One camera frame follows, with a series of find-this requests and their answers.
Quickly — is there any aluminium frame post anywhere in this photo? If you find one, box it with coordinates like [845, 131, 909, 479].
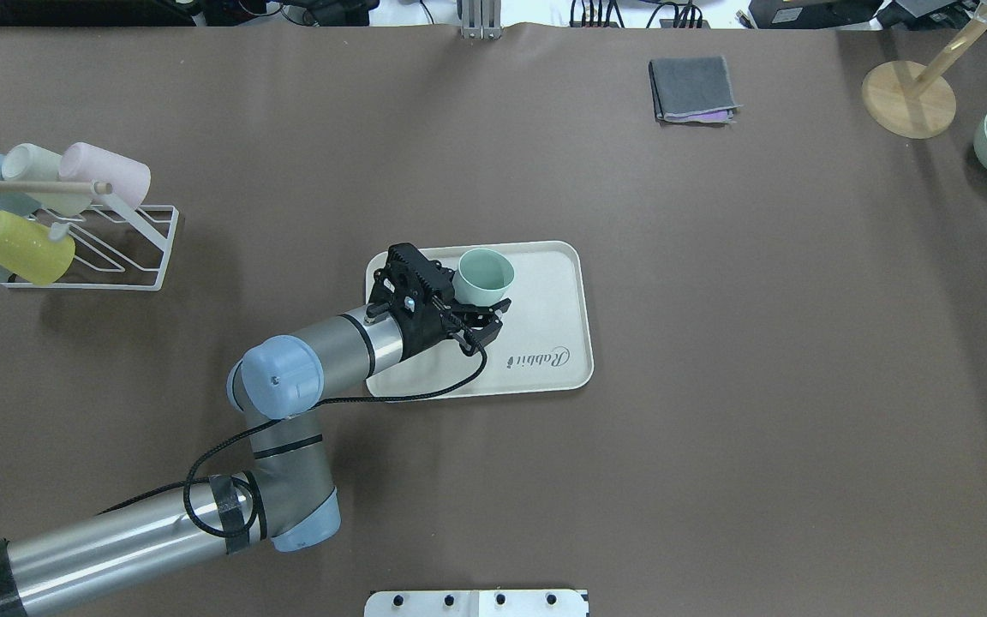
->
[456, 0, 502, 40]

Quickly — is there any yellow plastic cup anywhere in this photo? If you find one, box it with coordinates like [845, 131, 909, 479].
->
[0, 211, 75, 285]

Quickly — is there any cream white plastic cup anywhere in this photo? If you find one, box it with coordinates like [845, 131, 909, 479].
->
[1, 143, 93, 216]

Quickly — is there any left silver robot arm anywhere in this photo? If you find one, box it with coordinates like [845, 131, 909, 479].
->
[0, 247, 511, 616]

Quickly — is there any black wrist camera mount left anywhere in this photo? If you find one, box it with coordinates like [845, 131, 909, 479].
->
[365, 243, 444, 323]

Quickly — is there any cream rabbit tray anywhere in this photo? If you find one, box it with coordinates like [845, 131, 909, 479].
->
[367, 241, 593, 398]

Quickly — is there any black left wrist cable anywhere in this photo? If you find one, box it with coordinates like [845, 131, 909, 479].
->
[99, 330, 489, 539]

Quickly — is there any grey folded cloth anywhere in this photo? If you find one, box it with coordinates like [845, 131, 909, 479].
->
[648, 55, 739, 124]

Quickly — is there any white pedestal column base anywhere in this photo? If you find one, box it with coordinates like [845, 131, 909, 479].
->
[363, 589, 590, 616]

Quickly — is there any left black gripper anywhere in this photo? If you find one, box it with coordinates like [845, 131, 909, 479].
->
[391, 261, 511, 361]

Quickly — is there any white wire cup rack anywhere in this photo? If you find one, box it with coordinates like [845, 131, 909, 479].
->
[0, 181, 182, 291]

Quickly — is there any green plastic cup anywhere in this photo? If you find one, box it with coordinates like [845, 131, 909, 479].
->
[453, 249, 516, 306]

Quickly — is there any pink plastic cup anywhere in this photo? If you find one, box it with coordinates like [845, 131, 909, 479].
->
[58, 143, 152, 207]

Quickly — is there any wooden cup tree stand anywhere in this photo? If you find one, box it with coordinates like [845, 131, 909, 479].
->
[860, 1, 987, 140]

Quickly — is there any purple folded cloth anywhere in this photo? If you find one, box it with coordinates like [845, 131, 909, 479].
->
[671, 109, 733, 124]

